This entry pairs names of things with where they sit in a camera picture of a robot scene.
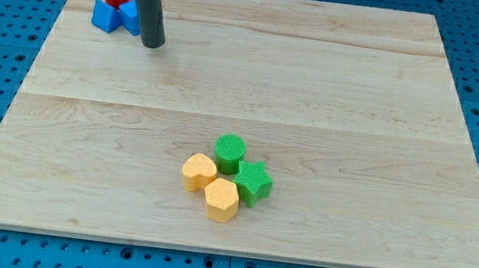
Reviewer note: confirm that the light wooden board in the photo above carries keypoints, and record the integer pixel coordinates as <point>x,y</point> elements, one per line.
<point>353,109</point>

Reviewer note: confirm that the green cylinder block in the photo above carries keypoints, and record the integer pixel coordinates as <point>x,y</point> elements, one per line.
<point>229,151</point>

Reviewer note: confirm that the yellow heart block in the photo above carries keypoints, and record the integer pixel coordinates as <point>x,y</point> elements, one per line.
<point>198,171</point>

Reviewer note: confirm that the blue triangular block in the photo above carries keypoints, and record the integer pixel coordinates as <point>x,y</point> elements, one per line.
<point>105,17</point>

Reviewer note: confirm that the blue block beside rod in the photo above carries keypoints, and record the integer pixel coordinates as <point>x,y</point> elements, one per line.
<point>129,17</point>

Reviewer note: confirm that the yellow hexagon block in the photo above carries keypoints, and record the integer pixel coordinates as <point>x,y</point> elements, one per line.
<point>221,200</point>

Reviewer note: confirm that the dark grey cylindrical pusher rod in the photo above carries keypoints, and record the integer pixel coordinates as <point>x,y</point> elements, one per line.
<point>149,6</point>

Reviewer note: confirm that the green star block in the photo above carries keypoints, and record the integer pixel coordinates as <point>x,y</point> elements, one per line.
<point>253,182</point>

